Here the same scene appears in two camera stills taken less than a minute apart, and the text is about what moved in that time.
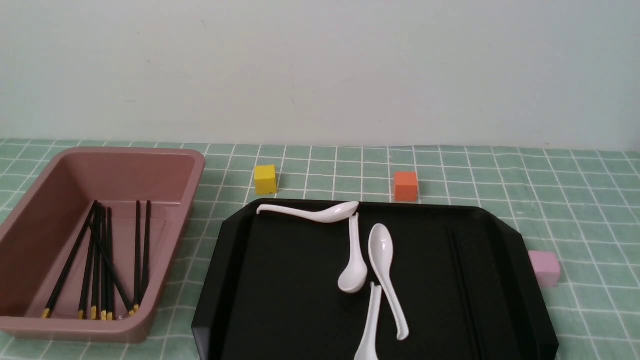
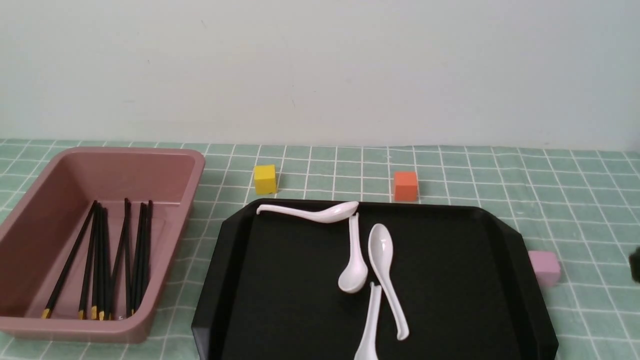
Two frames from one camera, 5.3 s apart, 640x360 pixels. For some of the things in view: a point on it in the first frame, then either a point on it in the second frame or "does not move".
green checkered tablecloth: [582, 204] does not move
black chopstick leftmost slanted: [51, 303] does not move
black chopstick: [472, 332] → [127, 215]
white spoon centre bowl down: [353, 276] does not move
